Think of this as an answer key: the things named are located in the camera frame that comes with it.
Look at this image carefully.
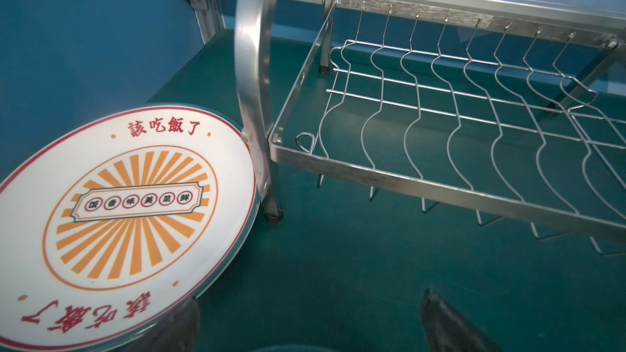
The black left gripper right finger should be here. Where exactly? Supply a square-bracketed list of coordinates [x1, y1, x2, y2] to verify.
[420, 288, 503, 352]

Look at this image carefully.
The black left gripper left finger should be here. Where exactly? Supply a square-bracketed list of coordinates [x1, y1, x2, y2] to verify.
[125, 298, 201, 352]

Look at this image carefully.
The orange sunburst plate by rack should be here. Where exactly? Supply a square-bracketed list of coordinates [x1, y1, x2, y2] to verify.
[1, 104, 260, 351]

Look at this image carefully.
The steel two-tier dish rack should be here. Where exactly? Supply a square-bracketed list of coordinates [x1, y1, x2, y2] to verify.
[234, 0, 625, 257]

